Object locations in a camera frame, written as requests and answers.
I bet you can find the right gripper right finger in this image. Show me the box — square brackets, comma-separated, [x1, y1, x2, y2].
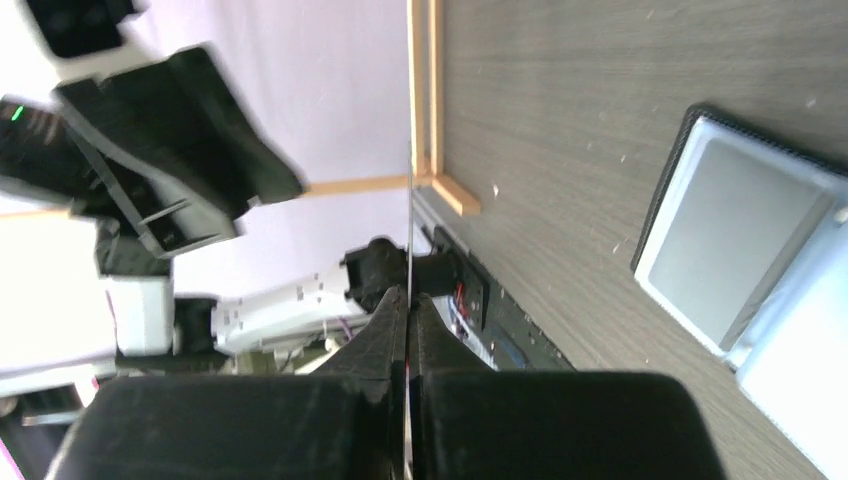
[409, 295, 726, 479]

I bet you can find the black leather card holder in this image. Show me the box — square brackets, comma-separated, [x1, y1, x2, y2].
[631, 103, 847, 479]

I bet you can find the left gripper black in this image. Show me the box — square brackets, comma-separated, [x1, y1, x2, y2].
[1, 45, 305, 277]

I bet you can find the wooden rack frame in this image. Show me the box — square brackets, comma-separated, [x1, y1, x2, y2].
[304, 1, 482, 216]

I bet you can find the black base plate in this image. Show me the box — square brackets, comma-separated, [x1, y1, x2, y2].
[412, 194, 574, 371]

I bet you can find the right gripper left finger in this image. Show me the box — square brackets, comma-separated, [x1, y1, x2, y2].
[47, 287, 409, 479]

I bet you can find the black VIP credit card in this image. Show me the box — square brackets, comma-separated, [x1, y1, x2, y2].
[403, 144, 416, 480]

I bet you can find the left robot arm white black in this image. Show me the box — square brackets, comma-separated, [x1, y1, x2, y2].
[1, 46, 461, 371]

